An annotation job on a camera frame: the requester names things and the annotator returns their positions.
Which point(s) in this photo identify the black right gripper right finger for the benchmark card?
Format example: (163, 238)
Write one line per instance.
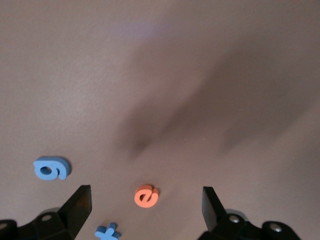
(215, 215)

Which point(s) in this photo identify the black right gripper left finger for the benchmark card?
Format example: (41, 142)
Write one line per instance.
(72, 215)

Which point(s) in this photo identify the orange foam letter e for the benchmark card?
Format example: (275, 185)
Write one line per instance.
(140, 200)

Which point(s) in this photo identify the blue foam plus sign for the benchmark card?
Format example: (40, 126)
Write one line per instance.
(107, 233)

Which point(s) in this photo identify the blue foam number 6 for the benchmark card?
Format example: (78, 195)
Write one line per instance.
(53, 163)

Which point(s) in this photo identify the brown table cover mat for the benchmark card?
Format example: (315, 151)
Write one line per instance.
(100, 75)

